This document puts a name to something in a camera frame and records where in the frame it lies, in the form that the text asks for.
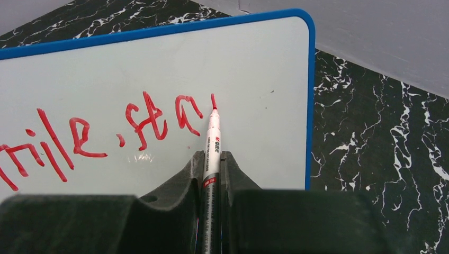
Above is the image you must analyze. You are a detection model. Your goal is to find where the white red marker pen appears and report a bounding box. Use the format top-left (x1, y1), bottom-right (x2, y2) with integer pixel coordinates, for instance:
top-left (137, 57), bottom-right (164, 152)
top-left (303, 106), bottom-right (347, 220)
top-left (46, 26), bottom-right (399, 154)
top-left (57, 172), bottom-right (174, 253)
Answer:
top-left (195, 107), bottom-right (221, 253)

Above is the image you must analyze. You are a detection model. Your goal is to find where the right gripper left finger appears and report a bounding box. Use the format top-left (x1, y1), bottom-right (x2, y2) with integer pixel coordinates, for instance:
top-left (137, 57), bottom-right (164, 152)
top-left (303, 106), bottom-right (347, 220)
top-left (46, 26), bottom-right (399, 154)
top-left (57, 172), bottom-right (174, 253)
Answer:
top-left (1, 151), bottom-right (204, 253)

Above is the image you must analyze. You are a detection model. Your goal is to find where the blue framed whiteboard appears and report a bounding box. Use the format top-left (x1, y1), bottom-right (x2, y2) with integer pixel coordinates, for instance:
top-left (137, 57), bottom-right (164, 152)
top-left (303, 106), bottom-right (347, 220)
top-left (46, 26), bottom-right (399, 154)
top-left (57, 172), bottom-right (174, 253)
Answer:
top-left (1, 9), bottom-right (316, 199)

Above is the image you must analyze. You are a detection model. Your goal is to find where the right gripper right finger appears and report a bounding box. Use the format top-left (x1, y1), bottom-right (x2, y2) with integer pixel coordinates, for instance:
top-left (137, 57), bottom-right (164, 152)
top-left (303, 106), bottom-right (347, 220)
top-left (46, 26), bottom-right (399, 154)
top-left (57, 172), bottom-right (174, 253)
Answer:
top-left (220, 151), bottom-right (393, 253)

